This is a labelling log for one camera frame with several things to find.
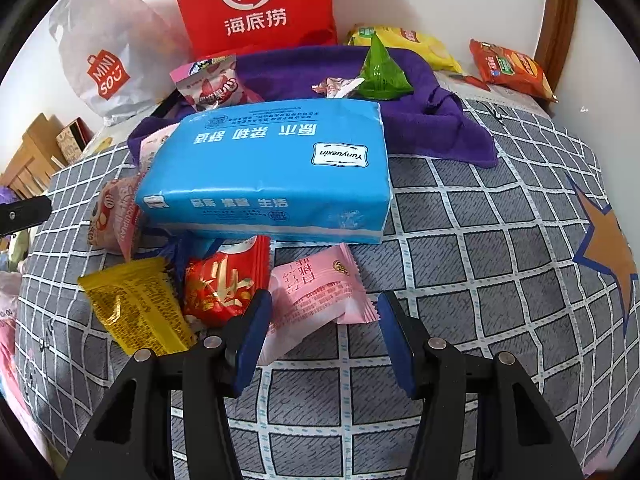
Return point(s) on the pink and white snack packet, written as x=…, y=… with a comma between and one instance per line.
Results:
x=155, y=147

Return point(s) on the grey plaid bedsheet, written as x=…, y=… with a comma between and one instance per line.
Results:
x=500, y=260

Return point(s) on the small silver candy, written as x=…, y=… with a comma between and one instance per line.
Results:
x=335, y=87

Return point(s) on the plain pink snack packet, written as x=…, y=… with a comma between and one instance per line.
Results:
x=310, y=285

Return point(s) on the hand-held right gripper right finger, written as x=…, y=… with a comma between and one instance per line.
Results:
x=400, y=350

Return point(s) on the brown wooden door frame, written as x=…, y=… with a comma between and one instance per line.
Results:
x=560, y=10

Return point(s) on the wooden headboard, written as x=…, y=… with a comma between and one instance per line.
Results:
x=30, y=160

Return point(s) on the yellow chips bag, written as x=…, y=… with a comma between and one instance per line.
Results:
x=425, y=45

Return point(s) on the purple towel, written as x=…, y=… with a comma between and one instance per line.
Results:
x=440, y=125

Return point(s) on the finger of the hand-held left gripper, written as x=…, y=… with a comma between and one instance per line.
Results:
x=25, y=215

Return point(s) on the pink bear print packet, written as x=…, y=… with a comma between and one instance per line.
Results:
x=115, y=220

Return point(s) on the white plastic shopping bag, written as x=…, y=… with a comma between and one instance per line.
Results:
x=115, y=35

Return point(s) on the orange chips bag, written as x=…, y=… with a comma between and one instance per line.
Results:
x=515, y=70

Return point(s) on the red paper shopping bag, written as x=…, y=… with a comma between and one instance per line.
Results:
x=250, y=10

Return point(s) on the patterned gift box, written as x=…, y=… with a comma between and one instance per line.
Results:
x=75, y=140

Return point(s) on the red snack packet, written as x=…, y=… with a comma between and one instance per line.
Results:
x=220, y=285

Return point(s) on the blue tissue pack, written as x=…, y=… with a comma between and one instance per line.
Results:
x=260, y=175

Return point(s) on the pink plastic bag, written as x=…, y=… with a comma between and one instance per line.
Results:
x=7, y=320

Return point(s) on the yellow snack packet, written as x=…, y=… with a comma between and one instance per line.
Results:
x=135, y=305

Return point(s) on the green triangular snack packet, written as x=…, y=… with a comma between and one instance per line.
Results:
x=382, y=72

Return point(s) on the strawberry print pink packet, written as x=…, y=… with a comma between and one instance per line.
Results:
x=210, y=85

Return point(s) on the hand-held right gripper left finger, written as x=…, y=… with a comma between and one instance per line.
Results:
x=250, y=345

